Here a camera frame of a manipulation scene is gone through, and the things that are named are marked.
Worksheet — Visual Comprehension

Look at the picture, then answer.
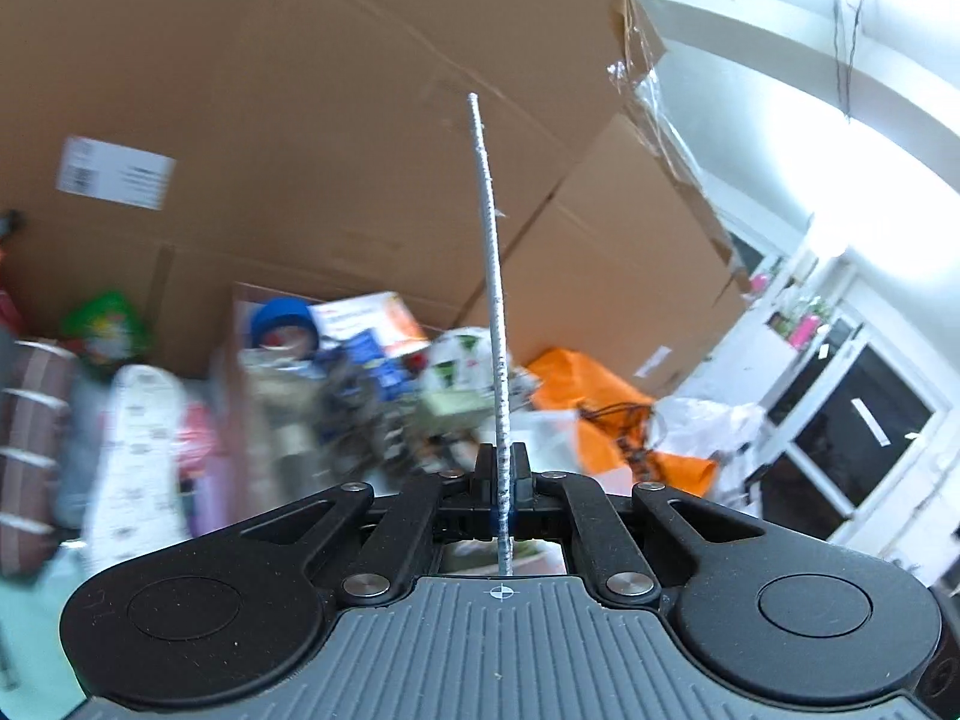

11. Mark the blue packet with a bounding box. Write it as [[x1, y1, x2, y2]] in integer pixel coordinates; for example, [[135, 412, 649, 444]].
[[341, 330, 421, 404]]

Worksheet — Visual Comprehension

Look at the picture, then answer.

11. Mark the orange plastic bag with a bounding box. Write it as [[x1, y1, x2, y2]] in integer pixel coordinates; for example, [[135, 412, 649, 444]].
[[525, 346, 721, 500]]

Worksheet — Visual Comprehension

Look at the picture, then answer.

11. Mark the teal cloth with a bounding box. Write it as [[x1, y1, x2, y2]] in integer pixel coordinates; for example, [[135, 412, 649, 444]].
[[0, 532, 92, 720]]

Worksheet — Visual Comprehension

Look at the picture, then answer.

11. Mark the clear plastic bag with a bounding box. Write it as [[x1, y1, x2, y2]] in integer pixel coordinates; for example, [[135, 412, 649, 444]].
[[649, 394, 766, 482]]

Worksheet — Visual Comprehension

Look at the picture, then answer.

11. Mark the orange and white box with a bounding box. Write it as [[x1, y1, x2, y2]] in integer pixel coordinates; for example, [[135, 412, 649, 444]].
[[311, 291, 430, 361]]

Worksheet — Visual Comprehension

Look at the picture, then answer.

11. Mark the blue capped container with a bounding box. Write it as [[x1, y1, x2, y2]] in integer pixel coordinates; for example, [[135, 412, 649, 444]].
[[250, 298, 320, 355]]

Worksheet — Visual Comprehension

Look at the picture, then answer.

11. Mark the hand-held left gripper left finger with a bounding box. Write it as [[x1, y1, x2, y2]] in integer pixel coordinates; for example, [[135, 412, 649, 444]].
[[240, 444, 500, 608]]

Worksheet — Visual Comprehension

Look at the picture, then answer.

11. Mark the silver glitter stick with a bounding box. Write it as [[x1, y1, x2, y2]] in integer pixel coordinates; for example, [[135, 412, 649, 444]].
[[466, 92, 515, 578]]

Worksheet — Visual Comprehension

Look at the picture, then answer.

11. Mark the window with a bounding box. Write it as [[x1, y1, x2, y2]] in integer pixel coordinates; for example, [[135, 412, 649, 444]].
[[750, 307, 955, 542]]

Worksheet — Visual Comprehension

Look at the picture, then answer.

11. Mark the brown striped roll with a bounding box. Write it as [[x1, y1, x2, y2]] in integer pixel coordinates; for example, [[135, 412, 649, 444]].
[[0, 341, 80, 578]]

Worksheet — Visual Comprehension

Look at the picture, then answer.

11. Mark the large cardboard box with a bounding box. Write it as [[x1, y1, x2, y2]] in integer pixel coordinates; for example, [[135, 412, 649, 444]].
[[0, 0, 668, 406], [457, 112, 752, 400]]

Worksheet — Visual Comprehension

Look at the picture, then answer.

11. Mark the green snack packet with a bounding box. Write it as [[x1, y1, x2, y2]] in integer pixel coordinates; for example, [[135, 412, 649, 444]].
[[60, 291, 151, 368]]

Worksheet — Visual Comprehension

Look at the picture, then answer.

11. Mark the white and green packet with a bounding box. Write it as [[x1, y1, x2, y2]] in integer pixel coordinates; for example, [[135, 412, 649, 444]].
[[418, 326, 512, 400]]

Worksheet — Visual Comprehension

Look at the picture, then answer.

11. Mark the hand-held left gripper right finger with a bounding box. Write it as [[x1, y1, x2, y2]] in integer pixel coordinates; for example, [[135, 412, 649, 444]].
[[508, 444, 766, 608]]

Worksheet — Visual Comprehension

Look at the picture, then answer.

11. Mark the black cable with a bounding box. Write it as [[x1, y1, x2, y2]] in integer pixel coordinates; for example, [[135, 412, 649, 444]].
[[581, 401, 662, 467]]

